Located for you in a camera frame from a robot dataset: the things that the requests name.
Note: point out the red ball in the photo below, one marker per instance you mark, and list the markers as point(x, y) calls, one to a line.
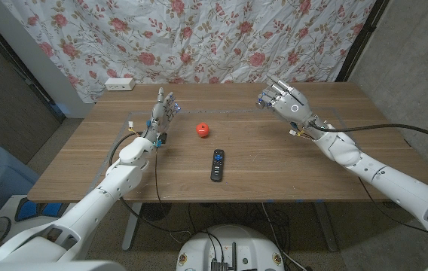
point(202, 130)

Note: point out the black backdrop stand pole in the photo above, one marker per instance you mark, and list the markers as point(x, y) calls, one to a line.
point(361, 41)

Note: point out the clear glass salt shaker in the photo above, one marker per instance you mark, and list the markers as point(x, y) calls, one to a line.
point(262, 105)

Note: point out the black frame bar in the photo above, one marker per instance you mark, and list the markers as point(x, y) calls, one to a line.
point(22, 69)

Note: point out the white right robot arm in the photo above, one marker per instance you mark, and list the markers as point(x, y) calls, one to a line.
point(395, 184)

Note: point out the round black fan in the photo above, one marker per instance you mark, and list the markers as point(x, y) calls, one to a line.
point(155, 211)

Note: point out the white board with blue patches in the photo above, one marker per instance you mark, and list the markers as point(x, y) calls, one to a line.
point(14, 211)

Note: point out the white table leg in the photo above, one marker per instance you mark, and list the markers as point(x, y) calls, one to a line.
point(131, 229)
point(327, 229)

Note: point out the small white connector plug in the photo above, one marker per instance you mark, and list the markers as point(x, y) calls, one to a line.
point(130, 123)

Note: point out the floral backdrop cloth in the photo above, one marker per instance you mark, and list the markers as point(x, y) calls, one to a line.
point(199, 37)

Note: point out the short black antenna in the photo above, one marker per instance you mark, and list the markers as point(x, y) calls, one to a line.
point(234, 256)

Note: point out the white power strip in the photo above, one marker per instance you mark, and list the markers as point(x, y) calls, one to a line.
point(120, 84)

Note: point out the black TV remote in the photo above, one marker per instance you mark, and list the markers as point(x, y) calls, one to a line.
point(217, 167)

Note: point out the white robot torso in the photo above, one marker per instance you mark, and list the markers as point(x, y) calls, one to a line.
point(233, 241)

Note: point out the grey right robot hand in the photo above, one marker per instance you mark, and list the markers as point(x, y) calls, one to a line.
point(291, 105)

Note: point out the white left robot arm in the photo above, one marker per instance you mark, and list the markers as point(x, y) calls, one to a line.
point(97, 199)

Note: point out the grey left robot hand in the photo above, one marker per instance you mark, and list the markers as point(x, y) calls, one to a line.
point(159, 116)

